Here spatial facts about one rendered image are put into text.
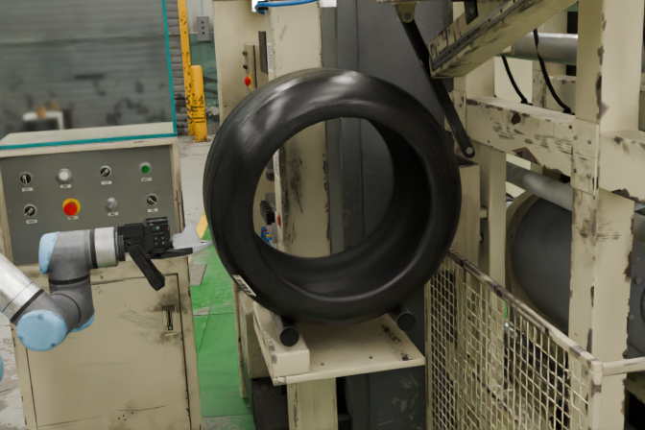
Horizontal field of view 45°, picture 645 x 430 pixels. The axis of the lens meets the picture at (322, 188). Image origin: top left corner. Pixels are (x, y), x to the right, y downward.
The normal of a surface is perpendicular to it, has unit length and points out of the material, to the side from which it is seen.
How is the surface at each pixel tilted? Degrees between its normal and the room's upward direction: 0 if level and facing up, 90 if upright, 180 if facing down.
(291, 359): 90
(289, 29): 90
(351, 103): 80
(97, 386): 91
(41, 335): 92
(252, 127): 58
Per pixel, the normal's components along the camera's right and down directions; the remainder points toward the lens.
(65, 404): 0.21, 0.21
